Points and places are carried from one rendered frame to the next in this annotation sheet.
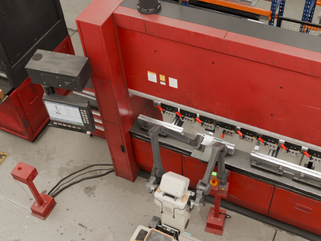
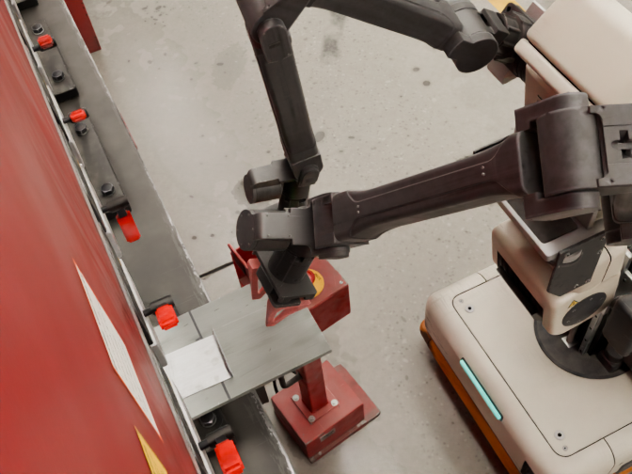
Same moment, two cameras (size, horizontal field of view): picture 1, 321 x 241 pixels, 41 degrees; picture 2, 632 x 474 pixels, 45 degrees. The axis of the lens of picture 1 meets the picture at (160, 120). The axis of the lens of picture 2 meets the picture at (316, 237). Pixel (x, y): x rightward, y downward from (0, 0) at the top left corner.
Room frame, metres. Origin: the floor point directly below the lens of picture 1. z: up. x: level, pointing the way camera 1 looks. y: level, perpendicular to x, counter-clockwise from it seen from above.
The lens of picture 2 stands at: (2.86, 0.11, 2.08)
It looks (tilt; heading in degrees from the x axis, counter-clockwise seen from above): 54 degrees down; 220
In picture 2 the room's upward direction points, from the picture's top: 8 degrees counter-clockwise
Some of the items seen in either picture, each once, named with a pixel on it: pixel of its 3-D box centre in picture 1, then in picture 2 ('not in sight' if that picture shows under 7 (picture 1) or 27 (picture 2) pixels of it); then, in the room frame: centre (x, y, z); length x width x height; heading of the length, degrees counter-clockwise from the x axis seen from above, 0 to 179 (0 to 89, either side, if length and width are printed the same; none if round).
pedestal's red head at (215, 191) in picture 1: (218, 184); (291, 279); (2.23, -0.50, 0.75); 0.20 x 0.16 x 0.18; 69
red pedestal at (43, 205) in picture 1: (33, 190); not in sight; (2.60, 1.45, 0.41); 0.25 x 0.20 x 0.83; 150
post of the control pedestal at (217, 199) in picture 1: (217, 203); (306, 356); (2.23, -0.50, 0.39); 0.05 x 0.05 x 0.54; 69
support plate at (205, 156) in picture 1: (204, 148); (235, 342); (2.49, -0.40, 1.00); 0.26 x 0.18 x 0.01; 150
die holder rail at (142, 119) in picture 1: (160, 125); not in sight; (2.90, 0.01, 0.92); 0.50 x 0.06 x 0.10; 60
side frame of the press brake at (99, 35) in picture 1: (130, 88); not in sight; (3.26, 0.29, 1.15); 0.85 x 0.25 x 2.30; 150
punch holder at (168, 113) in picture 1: (169, 107); not in sight; (2.83, -0.10, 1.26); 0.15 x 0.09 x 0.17; 60
